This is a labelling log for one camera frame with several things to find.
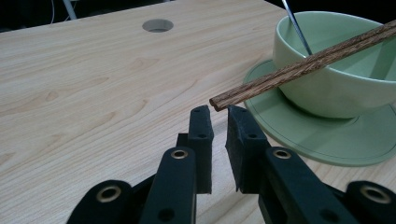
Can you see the metal spoon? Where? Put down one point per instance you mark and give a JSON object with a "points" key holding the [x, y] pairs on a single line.
{"points": [[297, 29]]}

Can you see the brown wooden chopstick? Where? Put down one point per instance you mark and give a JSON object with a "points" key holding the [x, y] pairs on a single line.
{"points": [[305, 62], [305, 72]]}

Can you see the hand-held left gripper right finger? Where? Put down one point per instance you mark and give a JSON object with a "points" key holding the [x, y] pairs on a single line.
{"points": [[280, 186]]}

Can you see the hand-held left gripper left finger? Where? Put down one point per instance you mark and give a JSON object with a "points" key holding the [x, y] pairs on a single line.
{"points": [[174, 183]]}

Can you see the green ceramic plate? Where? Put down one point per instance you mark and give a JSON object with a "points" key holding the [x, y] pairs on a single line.
{"points": [[311, 140]]}

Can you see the green ceramic bowl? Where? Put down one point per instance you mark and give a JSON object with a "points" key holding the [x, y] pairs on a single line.
{"points": [[330, 90]]}

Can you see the white metal stand frame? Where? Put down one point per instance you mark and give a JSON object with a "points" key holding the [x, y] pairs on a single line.
{"points": [[70, 9]]}

